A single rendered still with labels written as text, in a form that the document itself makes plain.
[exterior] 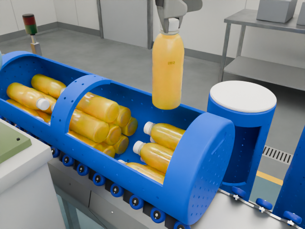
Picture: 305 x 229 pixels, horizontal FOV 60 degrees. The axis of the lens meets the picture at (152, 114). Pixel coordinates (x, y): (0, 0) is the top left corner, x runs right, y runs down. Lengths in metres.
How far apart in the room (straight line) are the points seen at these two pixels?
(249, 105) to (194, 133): 0.57
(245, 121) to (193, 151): 0.57
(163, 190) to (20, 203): 0.37
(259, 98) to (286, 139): 1.71
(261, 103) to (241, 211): 0.49
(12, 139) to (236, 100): 0.84
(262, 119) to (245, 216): 0.45
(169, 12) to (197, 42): 3.94
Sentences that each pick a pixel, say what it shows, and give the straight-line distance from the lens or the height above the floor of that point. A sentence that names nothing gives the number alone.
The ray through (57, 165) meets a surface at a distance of 1.02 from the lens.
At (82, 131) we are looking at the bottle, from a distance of 0.83.
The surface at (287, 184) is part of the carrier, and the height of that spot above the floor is 0.60.
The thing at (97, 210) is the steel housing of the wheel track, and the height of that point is 0.85.
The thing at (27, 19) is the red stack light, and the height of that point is 1.24.
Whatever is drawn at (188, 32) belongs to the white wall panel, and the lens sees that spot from 4.49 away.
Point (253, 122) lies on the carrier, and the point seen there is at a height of 0.98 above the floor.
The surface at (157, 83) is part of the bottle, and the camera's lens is 0.58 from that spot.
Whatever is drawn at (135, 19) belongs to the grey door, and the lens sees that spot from 4.98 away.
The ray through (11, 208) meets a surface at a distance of 0.77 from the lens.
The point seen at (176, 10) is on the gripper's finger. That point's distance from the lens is 0.52.
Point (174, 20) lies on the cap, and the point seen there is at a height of 1.45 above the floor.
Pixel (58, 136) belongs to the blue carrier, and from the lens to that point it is 0.83.
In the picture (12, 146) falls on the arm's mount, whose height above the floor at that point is 1.17.
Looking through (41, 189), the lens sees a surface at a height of 1.03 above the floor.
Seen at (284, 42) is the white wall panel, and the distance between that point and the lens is 4.06.
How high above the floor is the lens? 1.58
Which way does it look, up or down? 32 degrees down
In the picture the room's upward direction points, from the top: straight up
